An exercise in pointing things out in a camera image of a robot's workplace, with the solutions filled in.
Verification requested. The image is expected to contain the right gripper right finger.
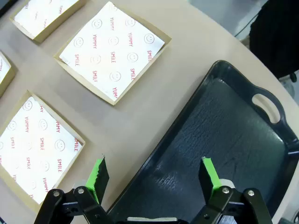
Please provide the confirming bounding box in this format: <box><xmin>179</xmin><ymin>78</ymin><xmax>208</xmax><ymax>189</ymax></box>
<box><xmin>191</xmin><ymin>157</ymin><xmax>273</xmax><ymax>224</ymax></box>

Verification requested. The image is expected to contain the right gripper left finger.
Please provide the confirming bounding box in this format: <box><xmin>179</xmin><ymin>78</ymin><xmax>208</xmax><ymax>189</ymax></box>
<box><xmin>34</xmin><ymin>153</ymin><xmax>115</xmax><ymax>224</ymax></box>

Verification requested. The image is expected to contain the white printed paper liner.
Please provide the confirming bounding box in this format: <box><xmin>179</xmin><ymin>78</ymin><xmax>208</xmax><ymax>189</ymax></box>
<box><xmin>58</xmin><ymin>1</ymin><xmax>166</xmax><ymax>102</ymax></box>
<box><xmin>0</xmin><ymin>96</ymin><xmax>84</xmax><ymax>204</ymax></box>
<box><xmin>0</xmin><ymin>55</ymin><xmax>11</xmax><ymax>84</ymax></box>
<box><xmin>14</xmin><ymin>0</ymin><xmax>79</xmax><ymax>39</ymax></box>

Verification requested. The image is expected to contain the kraft paper food box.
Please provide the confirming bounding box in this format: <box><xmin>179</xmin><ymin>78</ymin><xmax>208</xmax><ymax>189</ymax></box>
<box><xmin>53</xmin><ymin>1</ymin><xmax>172</xmax><ymax>107</ymax></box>
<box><xmin>0</xmin><ymin>90</ymin><xmax>86</xmax><ymax>214</ymax></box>
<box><xmin>0</xmin><ymin>51</ymin><xmax>16</xmax><ymax>98</ymax></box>
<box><xmin>9</xmin><ymin>0</ymin><xmax>87</xmax><ymax>44</ymax></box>

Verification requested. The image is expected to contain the person in black cardigan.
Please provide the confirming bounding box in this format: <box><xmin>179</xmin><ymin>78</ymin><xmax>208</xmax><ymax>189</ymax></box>
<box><xmin>249</xmin><ymin>0</ymin><xmax>299</xmax><ymax>81</ymax></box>

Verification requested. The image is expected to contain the black tray with handles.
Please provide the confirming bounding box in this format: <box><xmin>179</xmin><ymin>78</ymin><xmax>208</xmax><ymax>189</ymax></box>
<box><xmin>106</xmin><ymin>60</ymin><xmax>299</xmax><ymax>224</ymax></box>

